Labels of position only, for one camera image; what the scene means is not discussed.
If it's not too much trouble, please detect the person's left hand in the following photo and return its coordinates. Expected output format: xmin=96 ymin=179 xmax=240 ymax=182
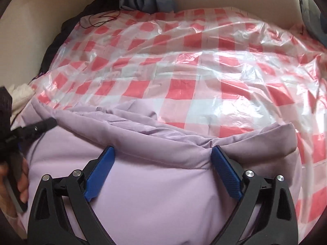
xmin=1 ymin=158 xmax=29 ymax=218

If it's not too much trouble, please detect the black cable on bed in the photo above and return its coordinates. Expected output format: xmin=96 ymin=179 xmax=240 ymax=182
xmin=79 ymin=9 xmax=121 ymax=29

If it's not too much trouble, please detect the right blue patterned curtain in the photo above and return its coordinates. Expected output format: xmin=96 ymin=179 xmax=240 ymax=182
xmin=299 ymin=0 xmax=326 ymax=47

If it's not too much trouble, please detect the black garment by wall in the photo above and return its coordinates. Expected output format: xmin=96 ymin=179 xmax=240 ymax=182
xmin=38 ymin=0 xmax=123 ymax=73

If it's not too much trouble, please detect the cream quilted blanket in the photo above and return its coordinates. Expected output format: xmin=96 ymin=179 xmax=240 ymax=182
xmin=8 ymin=84 xmax=35 ymax=121

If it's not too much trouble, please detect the lilac and purple jacket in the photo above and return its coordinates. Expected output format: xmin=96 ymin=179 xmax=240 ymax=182
xmin=20 ymin=100 xmax=301 ymax=244

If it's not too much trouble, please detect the red checkered plastic bed cover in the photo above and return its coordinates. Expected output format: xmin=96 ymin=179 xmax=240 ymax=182
xmin=31 ymin=8 xmax=326 ymax=237

